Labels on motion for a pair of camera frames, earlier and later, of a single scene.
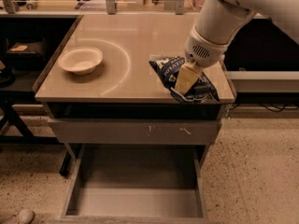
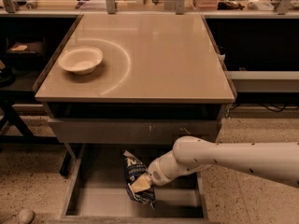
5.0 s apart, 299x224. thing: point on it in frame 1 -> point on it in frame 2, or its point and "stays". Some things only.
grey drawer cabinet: x=102 y=91 stays
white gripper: x=204 y=52 -> x=158 y=171
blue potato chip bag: x=200 y=91 -> x=134 y=167
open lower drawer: x=136 y=184 stays
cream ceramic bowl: x=80 y=60 stays
